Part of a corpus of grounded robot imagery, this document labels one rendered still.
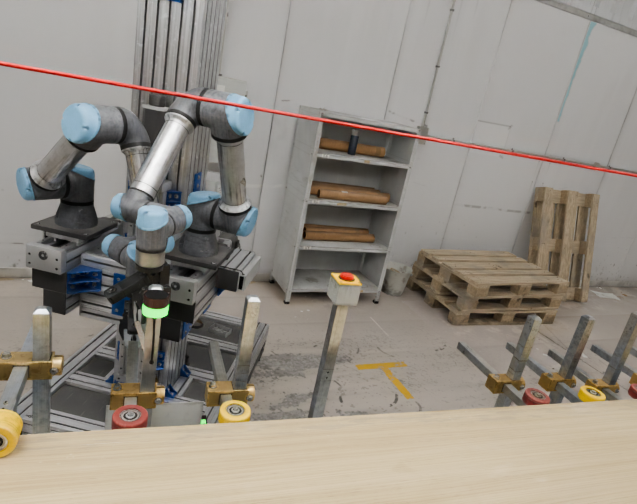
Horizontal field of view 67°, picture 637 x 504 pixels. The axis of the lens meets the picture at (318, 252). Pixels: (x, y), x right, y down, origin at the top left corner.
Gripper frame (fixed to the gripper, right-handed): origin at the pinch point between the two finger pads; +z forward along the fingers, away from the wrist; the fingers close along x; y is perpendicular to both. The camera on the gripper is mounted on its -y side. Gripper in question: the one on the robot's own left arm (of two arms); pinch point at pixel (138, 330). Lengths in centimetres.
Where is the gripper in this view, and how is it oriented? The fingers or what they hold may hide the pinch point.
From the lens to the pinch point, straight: 145.7
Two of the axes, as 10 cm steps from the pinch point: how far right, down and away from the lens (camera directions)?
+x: -6.1, -3.7, 7.0
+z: -1.7, 9.3, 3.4
